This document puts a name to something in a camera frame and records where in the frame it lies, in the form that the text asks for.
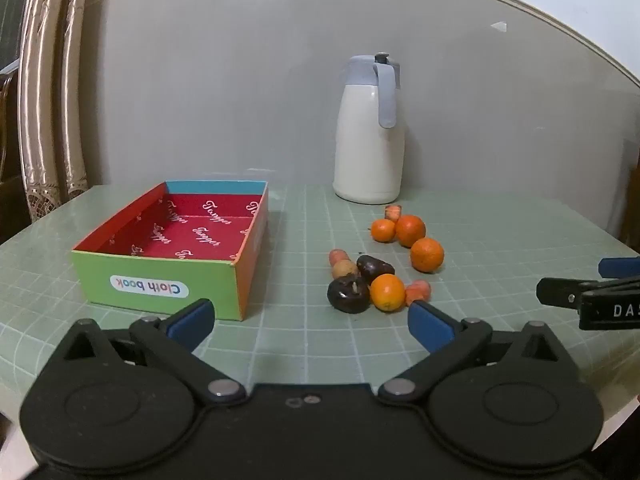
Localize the beige satin curtain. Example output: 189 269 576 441
19 0 126 222

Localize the dark purple eggplant toy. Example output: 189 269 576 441
356 255 396 285

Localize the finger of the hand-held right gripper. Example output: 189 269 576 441
598 257 640 279
536 276 640 331

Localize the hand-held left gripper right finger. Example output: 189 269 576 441
378 300 577 405

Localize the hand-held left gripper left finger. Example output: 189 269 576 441
47 298 247 406

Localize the colourful cardboard box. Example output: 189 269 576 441
70 180 270 322

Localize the small orange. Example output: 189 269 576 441
370 218 397 244

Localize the dark chocolate doughnut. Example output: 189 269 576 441
327 275 371 315

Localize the white thermos jug grey lid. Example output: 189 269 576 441
333 52 406 205

